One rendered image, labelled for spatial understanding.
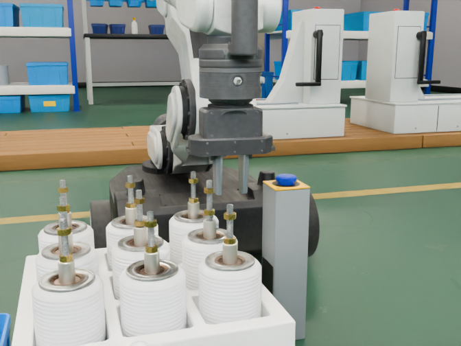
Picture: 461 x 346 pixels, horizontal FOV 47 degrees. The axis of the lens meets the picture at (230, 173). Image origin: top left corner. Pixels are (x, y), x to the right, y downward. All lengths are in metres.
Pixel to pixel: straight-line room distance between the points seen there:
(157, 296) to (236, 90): 0.30
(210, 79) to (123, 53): 8.48
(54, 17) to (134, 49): 3.88
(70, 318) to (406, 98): 2.95
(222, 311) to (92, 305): 0.18
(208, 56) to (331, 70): 2.50
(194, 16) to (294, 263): 0.53
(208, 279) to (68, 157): 2.05
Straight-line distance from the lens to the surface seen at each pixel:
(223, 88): 0.72
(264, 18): 0.75
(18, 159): 2.79
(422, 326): 1.23
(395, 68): 3.42
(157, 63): 9.26
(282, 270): 1.05
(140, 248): 0.87
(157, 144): 1.55
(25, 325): 0.85
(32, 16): 5.48
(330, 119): 3.16
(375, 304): 1.30
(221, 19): 0.72
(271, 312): 0.83
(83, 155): 2.78
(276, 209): 1.00
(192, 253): 0.90
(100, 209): 1.33
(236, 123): 0.74
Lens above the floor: 0.56
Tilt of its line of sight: 13 degrees down
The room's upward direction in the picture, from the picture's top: straight up
